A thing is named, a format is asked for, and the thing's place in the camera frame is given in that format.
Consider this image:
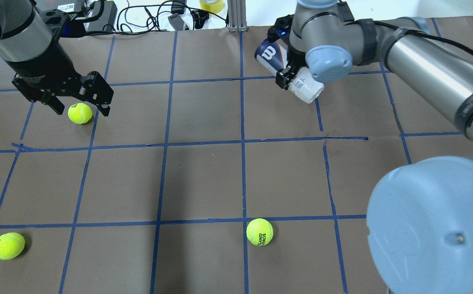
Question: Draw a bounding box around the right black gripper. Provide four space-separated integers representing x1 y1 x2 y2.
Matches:
268 15 307 89

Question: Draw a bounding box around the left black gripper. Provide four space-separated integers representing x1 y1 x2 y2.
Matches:
12 41 114 117

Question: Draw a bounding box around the Wilson tennis ball can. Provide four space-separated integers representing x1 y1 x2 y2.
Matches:
254 39 324 104

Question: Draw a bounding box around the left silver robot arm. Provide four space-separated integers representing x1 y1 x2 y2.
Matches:
0 0 114 116

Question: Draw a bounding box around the tennis ball centre back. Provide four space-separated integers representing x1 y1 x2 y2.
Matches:
68 103 93 125

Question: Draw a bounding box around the tennis ball front left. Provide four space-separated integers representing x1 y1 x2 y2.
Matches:
0 232 26 261

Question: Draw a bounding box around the tennis ball near base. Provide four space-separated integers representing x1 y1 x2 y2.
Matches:
246 218 274 246

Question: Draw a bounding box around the yellow tape roll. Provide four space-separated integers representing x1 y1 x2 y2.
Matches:
199 0 225 14

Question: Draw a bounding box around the black power adapter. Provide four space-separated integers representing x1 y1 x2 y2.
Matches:
87 0 117 32

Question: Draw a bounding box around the aluminium frame post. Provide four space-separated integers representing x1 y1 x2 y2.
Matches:
227 0 248 32

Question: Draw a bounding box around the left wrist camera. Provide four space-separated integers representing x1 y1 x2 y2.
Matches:
39 9 102 40

